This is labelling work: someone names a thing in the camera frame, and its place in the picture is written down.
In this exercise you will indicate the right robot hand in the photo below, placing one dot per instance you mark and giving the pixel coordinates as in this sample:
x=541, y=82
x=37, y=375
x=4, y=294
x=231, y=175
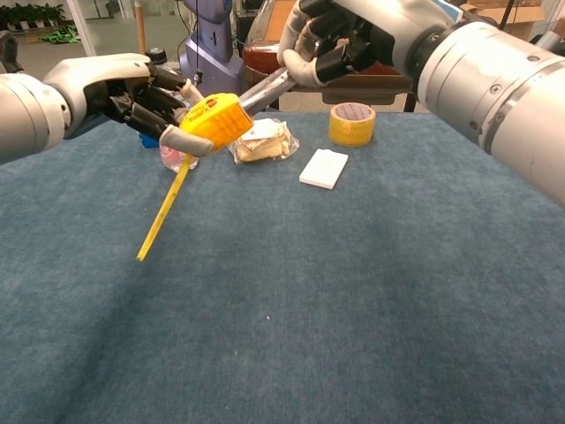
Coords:
x=397, y=17

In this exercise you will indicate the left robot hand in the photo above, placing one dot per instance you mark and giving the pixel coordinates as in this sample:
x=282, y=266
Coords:
x=101, y=73

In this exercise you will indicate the yellow tape measure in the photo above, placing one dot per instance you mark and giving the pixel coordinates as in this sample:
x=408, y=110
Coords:
x=220, y=121

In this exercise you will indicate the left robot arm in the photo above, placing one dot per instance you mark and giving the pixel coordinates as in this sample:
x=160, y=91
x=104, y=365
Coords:
x=26, y=115

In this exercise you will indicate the purple robot base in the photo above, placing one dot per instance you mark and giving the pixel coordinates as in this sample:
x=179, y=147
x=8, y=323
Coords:
x=216, y=44

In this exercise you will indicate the yellow packing tape roll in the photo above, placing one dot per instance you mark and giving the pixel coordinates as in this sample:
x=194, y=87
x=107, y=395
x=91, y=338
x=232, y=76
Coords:
x=351, y=130

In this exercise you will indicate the green cloth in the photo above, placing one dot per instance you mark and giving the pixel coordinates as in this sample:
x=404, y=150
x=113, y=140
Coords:
x=62, y=35

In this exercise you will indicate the long row of mahjong tiles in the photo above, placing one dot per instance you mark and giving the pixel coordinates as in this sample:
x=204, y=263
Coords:
x=454, y=11

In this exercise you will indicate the wooden pole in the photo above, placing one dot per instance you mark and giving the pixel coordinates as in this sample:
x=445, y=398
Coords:
x=140, y=26

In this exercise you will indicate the blue cookie box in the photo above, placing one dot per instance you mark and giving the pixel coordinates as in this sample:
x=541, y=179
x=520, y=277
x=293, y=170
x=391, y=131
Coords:
x=148, y=141

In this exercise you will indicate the green potted plants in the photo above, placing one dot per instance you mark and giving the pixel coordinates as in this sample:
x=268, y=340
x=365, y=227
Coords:
x=31, y=15

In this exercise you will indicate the clear bottle with pink label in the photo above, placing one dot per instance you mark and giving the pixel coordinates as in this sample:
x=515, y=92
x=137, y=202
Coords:
x=170, y=160

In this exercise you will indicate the black thin rod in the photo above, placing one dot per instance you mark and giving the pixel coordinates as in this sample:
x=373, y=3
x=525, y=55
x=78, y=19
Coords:
x=508, y=13

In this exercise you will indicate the cardboard box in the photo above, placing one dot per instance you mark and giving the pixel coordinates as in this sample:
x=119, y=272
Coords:
x=525, y=13

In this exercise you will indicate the dark red mahjong table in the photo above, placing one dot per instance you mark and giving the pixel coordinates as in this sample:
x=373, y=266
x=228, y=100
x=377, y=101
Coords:
x=256, y=55

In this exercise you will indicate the white flat box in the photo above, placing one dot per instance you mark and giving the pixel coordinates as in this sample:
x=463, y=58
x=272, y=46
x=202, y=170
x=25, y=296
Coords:
x=324, y=170

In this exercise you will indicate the plastic wrapped sandwich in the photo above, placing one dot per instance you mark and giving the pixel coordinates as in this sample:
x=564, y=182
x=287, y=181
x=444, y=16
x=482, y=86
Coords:
x=265, y=148

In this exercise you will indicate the blue table cloth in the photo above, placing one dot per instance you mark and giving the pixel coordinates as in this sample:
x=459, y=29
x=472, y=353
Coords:
x=309, y=287

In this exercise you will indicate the white glass door frame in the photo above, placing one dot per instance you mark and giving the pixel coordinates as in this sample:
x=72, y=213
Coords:
x=86, y=26

